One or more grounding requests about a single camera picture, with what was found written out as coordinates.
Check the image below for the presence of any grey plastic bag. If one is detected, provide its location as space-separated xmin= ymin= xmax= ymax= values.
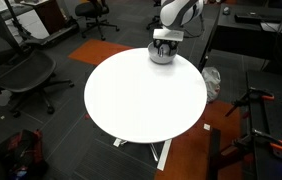
xmin=201 ymin=66 xmax=222 ymax=103

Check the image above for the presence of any silver metal bowl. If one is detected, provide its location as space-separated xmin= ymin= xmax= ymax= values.
xmin=147 ymin=42 xmax=179 ymax=65

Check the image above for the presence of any black desk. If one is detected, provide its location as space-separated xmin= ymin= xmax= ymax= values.
xmin=197 ymin=3 xmax=282 ymax=72

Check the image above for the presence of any black work bench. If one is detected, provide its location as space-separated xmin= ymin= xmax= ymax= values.
xmin=206 ymin=69 xmax=282 ymax=180

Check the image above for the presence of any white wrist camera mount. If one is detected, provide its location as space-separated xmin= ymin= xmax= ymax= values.
xmin=152 ymin=28 xmax=185 ymax=42

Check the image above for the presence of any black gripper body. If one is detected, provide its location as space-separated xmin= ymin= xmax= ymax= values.
xmin=153 ymin=38 xmax=179 ymax=51

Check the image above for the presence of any white cabinet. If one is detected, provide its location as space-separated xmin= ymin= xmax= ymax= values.
xmin=5 ymin=9 xmax=51 ymax=40

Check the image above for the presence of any orange handled black clamp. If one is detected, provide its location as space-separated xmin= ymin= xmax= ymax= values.
xmin=230 ymin=128 xmax=282 ymax=158
xmin=225 ymin=86 xmax=276 ymax=118

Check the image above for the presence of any white table base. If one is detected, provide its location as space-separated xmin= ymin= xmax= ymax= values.
xmin=112 ymin=137 xmax=174 ymax=172

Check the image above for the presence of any black mesh office chair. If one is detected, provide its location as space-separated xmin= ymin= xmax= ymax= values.
xmin=0 ymin=4 xmax=75 ymax=118

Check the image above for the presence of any black keyboard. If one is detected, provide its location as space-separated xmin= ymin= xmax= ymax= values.
xmin=234 ymin=12 xmax=266 ymax=25

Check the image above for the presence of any red black backpack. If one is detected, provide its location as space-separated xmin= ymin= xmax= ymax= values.
xmin=0 ymin=128 xmax=49 ymax=180

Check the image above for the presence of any black electric scooter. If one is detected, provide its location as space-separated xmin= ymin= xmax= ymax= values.
xmin=3 ymin=0 xmax=80 ymax=48

